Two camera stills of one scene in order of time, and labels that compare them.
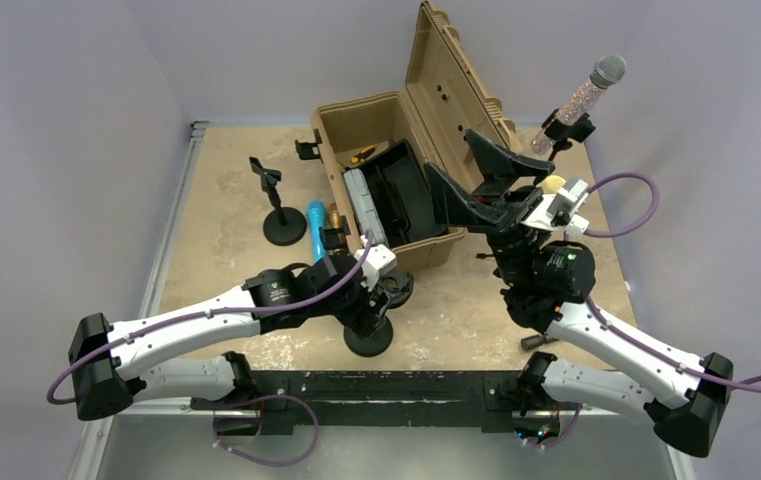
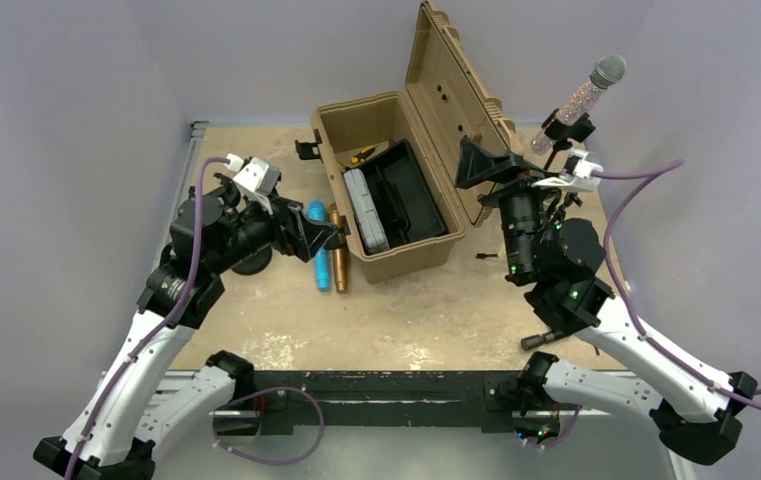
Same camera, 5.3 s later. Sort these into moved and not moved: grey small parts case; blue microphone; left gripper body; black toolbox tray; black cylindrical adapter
Moved: left gripper body
Not moved: black cylindrical adapter; grey small parts case; blue microphone; black toolbox tray
